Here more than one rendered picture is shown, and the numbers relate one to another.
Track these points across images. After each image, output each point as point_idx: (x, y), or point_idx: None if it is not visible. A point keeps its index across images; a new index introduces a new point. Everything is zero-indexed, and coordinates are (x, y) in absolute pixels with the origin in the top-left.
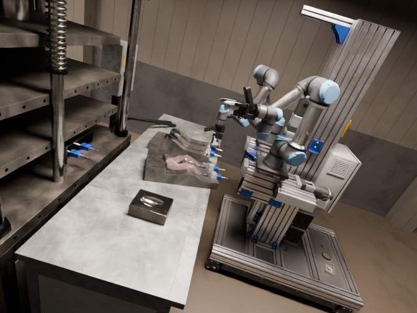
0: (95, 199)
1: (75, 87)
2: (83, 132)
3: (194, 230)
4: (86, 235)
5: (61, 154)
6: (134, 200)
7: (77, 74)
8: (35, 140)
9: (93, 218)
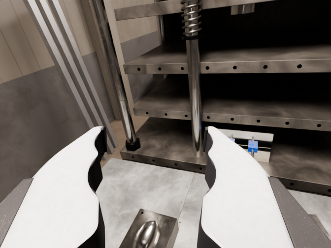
0: (169, 184)
1: (234, 62)
2: (259, 128)
3: None
4: (117, 188)
5: (193, 129)
6: (148, 213)
7: (291, 51)
8: (188, 107)
9: (139, 188)
